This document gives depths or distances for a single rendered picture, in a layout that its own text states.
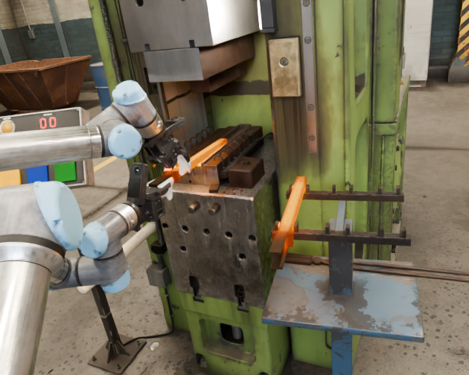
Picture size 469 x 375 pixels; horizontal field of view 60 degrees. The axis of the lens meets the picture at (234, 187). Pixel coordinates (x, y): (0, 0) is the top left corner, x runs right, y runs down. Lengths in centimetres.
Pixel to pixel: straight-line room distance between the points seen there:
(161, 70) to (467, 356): 168
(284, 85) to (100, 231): 69
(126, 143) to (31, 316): 44
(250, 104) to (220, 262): 69
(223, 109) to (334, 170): 65
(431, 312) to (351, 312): 114
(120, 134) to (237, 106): 93
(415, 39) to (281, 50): 519
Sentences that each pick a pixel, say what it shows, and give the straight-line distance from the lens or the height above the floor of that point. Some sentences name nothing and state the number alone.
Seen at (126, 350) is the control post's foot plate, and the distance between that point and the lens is 214.
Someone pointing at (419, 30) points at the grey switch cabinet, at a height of 77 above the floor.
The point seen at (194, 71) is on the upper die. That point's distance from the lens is 128.
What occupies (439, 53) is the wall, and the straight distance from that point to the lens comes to 707.
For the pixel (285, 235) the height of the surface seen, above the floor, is 99.
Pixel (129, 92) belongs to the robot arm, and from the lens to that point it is 106.
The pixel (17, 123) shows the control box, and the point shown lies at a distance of 166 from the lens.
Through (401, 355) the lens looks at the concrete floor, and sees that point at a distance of 204.
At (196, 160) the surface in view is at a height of 102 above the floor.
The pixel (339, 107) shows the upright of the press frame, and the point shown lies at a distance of 130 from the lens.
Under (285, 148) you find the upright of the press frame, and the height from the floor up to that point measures 101.
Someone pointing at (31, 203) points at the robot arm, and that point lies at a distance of 69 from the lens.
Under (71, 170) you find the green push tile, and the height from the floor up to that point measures 101.
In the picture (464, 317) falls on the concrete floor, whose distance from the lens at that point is 228.
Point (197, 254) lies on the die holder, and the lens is 150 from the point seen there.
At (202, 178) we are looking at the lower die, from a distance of 139.
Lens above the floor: 148
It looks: 25 degrees down
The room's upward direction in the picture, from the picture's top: 8 degrees counter-clockwise
